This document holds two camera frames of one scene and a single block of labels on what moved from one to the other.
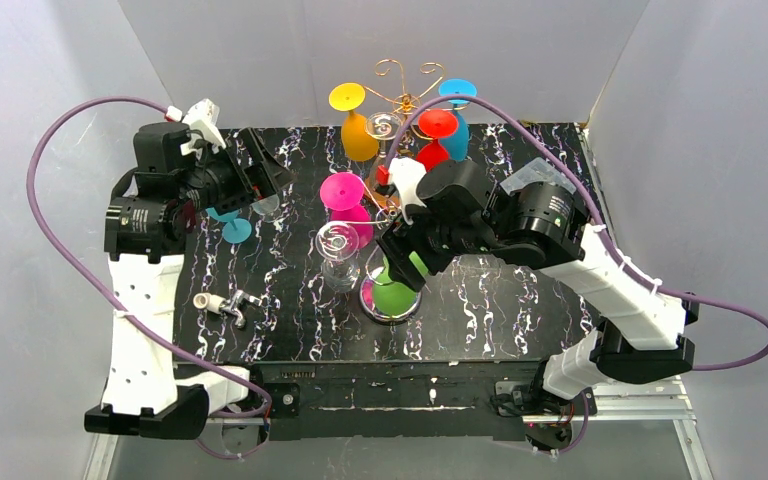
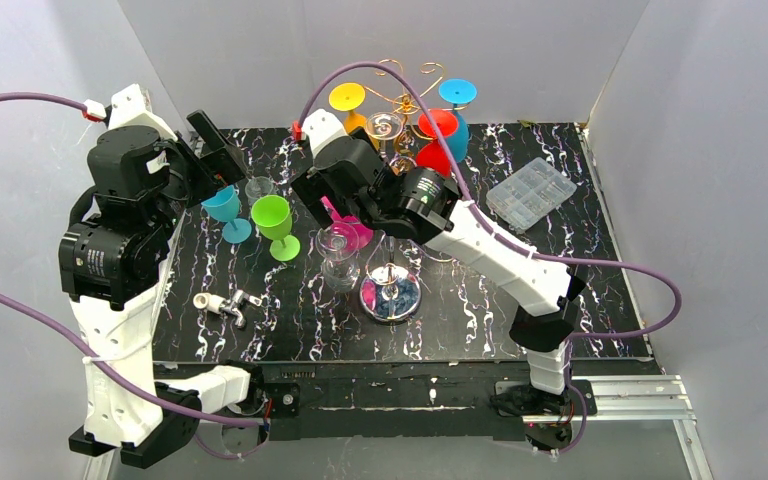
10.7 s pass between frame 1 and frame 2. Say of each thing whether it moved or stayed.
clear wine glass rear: stayed
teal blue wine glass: stayed
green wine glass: moved
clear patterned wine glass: moved
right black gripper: moved
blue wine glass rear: stayed
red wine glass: stayed
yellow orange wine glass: stayed
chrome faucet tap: stayed
